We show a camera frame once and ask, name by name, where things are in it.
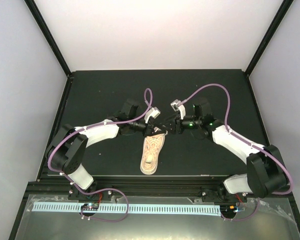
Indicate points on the small circuit board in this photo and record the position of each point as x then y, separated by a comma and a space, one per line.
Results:
229, 209
89, 207

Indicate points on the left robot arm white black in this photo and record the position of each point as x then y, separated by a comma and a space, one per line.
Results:
66, 151

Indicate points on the black aluminium frame left post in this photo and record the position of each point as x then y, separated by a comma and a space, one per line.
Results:
34, 10

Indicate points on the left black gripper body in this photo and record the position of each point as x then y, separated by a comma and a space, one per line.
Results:
148, 129

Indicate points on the left small circuit board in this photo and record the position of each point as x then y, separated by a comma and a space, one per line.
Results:
89, 207

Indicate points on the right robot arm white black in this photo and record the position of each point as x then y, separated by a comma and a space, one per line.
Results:
265, 172

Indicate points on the black aluminium frame right post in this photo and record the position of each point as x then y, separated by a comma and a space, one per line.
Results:
270, 32

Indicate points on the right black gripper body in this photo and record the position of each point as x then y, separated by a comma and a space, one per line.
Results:
178, 121

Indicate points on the white shoelace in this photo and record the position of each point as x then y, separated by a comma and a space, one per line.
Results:
155, 143

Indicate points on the black aluminium frame post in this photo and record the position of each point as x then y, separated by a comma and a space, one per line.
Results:
34, 10
270, 32

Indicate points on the black front frame rail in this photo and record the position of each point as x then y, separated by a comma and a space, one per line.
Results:
209, 189

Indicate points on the white beige sneaker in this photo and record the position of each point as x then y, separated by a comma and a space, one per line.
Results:
149, 162

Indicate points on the right small circuit board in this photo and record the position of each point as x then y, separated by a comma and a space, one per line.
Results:
229, 209

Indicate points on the light blue slotted cable duct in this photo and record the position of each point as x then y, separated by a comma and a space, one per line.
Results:
131, 208

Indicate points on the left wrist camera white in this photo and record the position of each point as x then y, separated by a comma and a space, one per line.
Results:
154, 112

